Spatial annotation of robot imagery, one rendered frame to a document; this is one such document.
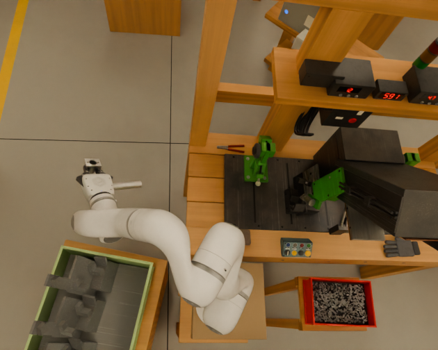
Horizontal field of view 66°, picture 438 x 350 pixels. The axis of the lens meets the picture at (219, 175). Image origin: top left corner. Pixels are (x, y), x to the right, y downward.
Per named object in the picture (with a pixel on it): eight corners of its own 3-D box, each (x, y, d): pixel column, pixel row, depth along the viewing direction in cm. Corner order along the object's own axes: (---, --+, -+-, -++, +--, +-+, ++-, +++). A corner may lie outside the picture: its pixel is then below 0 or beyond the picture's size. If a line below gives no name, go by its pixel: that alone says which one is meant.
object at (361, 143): (366, 189, 191) (405, 164, 160) (315, 185, 187) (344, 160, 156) (361, 159, 198) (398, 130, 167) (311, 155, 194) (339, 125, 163)
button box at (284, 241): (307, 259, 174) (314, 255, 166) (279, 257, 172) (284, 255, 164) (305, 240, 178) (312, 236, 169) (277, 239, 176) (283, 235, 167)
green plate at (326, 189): (327, 206, 167) (360, 193, 149) (314, 204, 164) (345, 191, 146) (325, 184, 171) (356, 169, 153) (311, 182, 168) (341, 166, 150)
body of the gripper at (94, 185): (119, 194, 119) (110, 171, 125) (89, 195, 113) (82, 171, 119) (113, 207, 124) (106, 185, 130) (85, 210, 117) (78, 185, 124)
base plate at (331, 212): (422, 236, 186) (424, 235, 184) (224, 228, 173) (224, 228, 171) (406, 167, 202) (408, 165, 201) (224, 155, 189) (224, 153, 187)
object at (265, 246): (443, 267, 195) (464, 263, 181) (182, 260, 176) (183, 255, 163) (438, 242, 200) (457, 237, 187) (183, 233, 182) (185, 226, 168)
